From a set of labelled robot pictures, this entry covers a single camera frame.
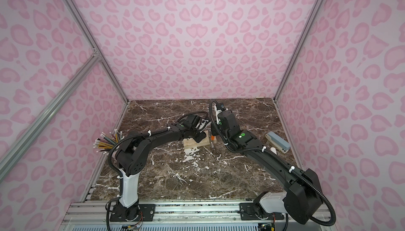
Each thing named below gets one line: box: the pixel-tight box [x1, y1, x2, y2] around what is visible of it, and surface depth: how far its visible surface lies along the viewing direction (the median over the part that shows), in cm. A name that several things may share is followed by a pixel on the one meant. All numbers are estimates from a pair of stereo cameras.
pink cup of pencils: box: [93, 129, 125, 154], surface depth 86 cm
